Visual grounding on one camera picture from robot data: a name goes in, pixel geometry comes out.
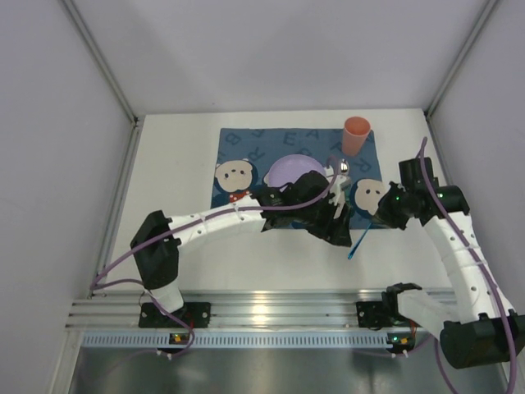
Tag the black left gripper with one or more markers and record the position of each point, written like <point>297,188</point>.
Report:
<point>332,224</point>

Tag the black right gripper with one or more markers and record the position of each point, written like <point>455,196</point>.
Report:
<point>385,209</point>

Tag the silver spoon green handle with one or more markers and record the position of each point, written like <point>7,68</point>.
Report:
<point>344,172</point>

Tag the purple plastic plate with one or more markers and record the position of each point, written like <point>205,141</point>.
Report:
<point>290,168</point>

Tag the orange plastic cup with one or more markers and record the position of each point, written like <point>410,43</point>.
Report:
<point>354,135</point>

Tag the blue bear print placemat cloth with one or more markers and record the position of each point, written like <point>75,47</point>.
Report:
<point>245,156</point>

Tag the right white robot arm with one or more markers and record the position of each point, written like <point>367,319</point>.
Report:
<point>483,328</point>

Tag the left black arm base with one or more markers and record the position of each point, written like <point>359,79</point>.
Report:
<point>193,314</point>

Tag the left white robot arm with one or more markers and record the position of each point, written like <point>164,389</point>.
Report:
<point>314,201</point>

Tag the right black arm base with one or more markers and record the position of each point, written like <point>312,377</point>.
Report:
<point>375,315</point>

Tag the aluminium rail frame front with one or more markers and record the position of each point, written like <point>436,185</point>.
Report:
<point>231,311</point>

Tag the left aluminium frame post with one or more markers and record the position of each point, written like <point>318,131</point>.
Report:
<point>78,21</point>

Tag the aluminium frame post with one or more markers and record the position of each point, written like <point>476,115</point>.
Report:
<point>479,24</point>
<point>78,21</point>

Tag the right aluminium frame post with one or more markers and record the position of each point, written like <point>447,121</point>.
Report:
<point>479,24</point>

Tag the perforated cable duct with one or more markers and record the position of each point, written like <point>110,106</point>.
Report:
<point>249,340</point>

